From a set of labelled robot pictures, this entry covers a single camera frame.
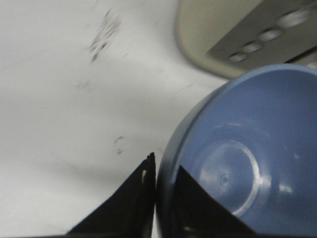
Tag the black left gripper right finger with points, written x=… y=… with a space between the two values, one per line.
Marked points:
x=197 y=215

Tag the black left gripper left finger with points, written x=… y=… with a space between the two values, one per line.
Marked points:
x=129 y=212

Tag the blue bowl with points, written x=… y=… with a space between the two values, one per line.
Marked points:
x=252 y=146

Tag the cream and steel toaster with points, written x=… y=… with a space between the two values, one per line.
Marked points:
x=230 y=37

